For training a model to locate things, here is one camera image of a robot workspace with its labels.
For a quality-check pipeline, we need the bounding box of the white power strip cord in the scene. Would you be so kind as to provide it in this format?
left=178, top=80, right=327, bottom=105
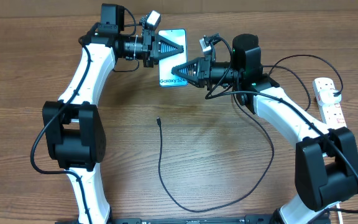
left=336, top=202, right=344, bottom=224

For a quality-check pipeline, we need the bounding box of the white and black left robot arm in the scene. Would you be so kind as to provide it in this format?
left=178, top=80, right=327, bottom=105
left=39, top=3, right=185, bottom=223

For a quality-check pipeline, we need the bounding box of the white power strip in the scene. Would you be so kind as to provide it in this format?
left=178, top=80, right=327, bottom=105
left=312, top=77, right=347, bottom=129

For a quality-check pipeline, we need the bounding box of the white charger plug adapter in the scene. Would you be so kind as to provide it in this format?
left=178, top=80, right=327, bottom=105
left=316, top=89, right=342, bottom=106

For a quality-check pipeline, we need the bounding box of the black USB charger cable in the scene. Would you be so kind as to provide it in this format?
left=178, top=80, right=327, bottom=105
left=156, top=54, right=344, bottom=213

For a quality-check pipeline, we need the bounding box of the Galaxy S24 smartphone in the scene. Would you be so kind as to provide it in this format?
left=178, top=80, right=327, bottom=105
left=158, top=29, right=188, bottom=87

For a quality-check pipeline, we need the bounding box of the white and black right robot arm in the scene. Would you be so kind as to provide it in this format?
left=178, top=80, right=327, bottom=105
left=172, top=34, right=358, bottom=223

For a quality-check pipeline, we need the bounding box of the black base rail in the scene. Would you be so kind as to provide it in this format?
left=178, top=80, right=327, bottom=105
left=54, top=212, right=332, bottom=224

